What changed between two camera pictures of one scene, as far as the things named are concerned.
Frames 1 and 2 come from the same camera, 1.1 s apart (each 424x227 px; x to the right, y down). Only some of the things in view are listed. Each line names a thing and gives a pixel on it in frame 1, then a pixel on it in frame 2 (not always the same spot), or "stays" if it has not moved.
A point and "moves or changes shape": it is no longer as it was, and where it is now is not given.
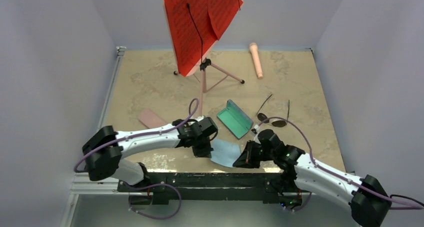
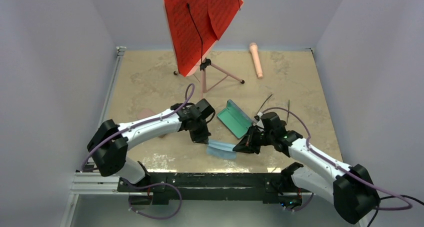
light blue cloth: x=224 y=153 moves or changes shape
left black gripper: x=204 y=152 to x=202 y=138
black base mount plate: x=270 y=188 stays
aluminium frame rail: x=84 y=183 stays
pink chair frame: x=204 y=63 stays
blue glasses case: x=235 y=120 stays
